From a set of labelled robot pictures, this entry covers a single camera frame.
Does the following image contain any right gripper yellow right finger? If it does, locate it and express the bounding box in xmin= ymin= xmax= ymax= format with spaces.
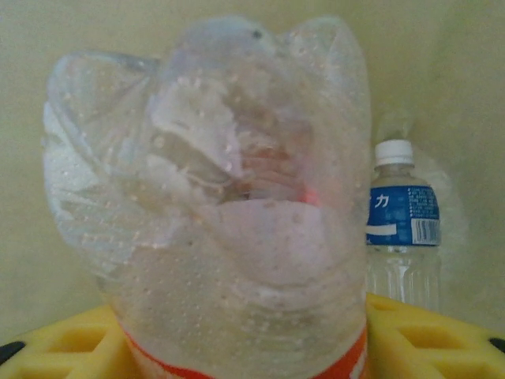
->
xmin=364 ymin=292 xmax=505 ymax=379

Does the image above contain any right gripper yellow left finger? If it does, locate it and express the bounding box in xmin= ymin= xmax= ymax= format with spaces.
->
xmin=0 ymin=303 xmax=140 ymax=379

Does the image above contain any dark blue label clear bottle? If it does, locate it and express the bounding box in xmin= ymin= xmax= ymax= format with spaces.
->
xmin=365 ymin=140 xmax=443 ymax=315

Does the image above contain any orange label clear soda bottle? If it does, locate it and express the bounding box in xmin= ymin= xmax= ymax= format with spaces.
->
xmin=41 ymin=15 xmax=374 ymax=379

